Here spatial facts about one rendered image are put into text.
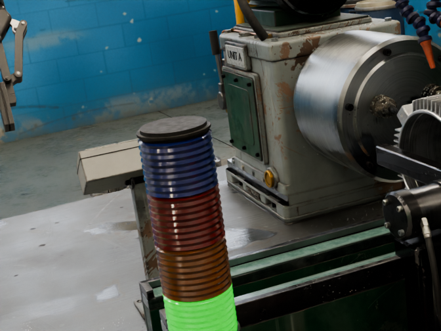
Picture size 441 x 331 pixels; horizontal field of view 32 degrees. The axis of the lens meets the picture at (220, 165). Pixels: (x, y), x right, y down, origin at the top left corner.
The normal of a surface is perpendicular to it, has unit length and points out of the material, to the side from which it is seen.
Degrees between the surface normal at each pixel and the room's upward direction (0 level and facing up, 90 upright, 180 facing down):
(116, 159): 58
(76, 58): 90
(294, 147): 90
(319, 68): 50
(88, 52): 90
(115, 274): 0
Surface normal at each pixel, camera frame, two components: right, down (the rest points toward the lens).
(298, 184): 0.35, 0.22
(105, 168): 0.22, -0.32
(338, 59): -0.69, -0.60
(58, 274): -0.13, -0.95
